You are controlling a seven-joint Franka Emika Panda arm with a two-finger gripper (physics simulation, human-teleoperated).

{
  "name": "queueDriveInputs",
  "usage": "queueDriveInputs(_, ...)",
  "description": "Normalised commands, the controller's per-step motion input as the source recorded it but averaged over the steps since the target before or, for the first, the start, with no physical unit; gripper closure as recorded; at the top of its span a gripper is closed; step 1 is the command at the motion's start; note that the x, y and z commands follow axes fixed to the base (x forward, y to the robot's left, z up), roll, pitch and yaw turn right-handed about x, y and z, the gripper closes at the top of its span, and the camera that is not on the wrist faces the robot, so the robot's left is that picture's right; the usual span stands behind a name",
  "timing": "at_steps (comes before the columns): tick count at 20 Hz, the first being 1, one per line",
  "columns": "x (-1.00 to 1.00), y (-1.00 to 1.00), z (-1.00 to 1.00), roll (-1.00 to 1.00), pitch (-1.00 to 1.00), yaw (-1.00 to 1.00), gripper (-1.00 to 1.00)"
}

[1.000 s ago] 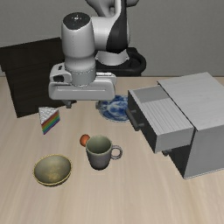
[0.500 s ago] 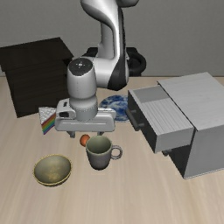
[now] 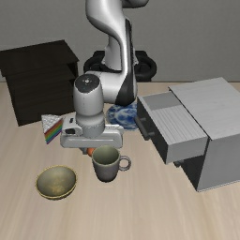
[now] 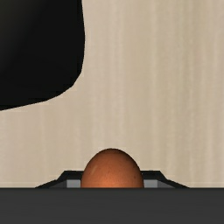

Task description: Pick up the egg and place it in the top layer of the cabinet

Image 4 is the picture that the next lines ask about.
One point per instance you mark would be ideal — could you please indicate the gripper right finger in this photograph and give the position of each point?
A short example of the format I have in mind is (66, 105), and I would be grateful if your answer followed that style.
(153, 180)

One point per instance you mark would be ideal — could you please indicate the cabinet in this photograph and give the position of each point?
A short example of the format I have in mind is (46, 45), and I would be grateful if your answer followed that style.
(38, 49)

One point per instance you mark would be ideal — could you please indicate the brown egg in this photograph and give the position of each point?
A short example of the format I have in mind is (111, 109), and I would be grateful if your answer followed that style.
(112, 170)

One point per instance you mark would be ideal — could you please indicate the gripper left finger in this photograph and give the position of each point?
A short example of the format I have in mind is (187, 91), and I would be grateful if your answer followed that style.
(70, 180)

